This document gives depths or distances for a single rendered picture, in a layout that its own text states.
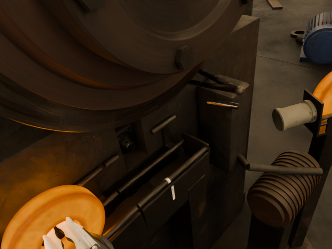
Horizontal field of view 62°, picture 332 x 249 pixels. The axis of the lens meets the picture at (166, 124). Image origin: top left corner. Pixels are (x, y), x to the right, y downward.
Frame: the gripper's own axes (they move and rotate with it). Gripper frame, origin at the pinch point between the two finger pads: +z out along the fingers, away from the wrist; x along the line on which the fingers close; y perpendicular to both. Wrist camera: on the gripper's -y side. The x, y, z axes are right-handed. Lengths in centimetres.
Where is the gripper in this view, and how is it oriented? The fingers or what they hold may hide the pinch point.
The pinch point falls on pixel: (54, 226)
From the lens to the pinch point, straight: 47.8
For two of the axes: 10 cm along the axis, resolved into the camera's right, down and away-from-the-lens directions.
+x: -7.0, 5.1, -5.1
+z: -7.1, -5.5, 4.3
